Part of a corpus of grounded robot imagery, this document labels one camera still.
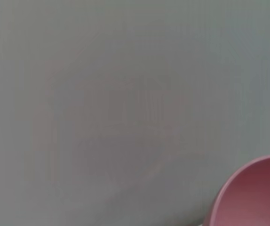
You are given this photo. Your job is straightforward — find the pink plastic bowl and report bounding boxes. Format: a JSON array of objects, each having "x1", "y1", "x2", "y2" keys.
[{"x1": 204, "y1": 153, "x2": 270, "y2": 226}]

